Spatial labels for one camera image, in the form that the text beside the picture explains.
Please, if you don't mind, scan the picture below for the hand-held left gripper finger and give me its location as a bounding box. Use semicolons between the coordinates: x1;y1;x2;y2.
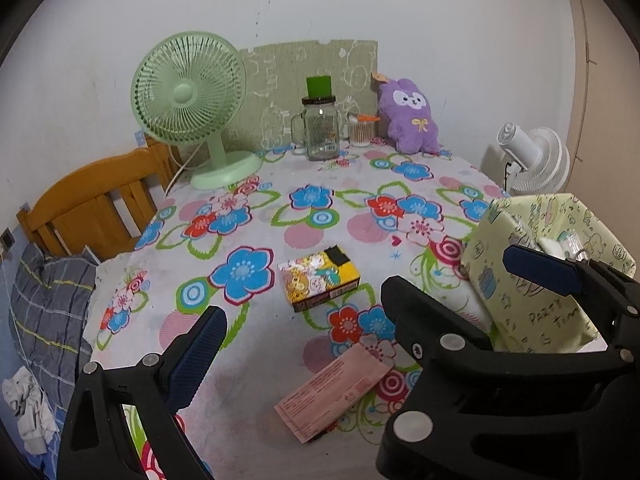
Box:
56;305;229;480

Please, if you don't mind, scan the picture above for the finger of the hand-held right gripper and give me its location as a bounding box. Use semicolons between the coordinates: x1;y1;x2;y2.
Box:
502;245;640;376
376;275;501;480

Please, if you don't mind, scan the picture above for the pink paper packet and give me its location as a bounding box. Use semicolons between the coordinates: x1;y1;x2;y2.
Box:
274;343;396;445

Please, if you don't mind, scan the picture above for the white standing fan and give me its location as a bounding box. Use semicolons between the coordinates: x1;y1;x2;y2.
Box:
481;121;571;199

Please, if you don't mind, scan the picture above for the yellow cartoon box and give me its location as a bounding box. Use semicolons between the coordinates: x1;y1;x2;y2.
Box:
277;245;362;314

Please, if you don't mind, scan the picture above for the grey plaid cloth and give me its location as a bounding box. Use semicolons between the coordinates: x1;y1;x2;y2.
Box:
9;245;103;401

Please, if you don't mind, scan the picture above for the crumpled white cloth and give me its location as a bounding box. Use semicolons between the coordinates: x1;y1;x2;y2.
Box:
1;365;60;456

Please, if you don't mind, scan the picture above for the blue bed sheet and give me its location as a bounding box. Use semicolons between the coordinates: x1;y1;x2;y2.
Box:
0;255;76;480

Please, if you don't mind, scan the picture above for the clear cotton swab jar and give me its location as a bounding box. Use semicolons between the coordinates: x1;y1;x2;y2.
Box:
347;112;379;148

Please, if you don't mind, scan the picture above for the purple plush rabbit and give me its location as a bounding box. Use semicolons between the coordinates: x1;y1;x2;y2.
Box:
371;71;444;155

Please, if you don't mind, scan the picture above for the glass jar mug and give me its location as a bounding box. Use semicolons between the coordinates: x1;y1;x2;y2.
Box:
291;95;342;162

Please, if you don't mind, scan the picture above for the green plastic cup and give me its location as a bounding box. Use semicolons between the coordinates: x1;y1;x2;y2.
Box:
306;75;332;99

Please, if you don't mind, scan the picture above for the green desk fan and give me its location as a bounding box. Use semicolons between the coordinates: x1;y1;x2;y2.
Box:
131;31;264;191

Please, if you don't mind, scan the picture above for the green cartoon print board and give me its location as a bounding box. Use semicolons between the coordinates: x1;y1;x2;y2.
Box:
237;38;378;154

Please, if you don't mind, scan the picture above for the white fan cable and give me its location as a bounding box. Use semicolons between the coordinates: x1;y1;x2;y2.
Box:
164;142;206;196

